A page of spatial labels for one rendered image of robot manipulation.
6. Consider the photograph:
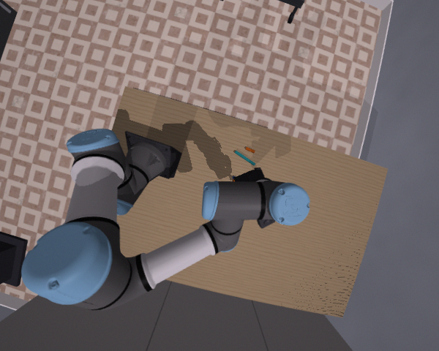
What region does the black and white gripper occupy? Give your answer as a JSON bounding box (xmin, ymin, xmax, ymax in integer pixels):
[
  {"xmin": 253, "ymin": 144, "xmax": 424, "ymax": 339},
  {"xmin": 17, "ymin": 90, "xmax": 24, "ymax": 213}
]
[{"xmin": 233, "ymin": 167, "xmax": 271, "ymax": 181}]

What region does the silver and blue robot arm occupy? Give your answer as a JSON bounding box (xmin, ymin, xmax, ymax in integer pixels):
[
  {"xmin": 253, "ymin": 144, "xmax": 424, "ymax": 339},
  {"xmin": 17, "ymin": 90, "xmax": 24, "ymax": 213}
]
[{"xmin": 21, "ymin": 129, "xmax": 310, "ymax": 311}]

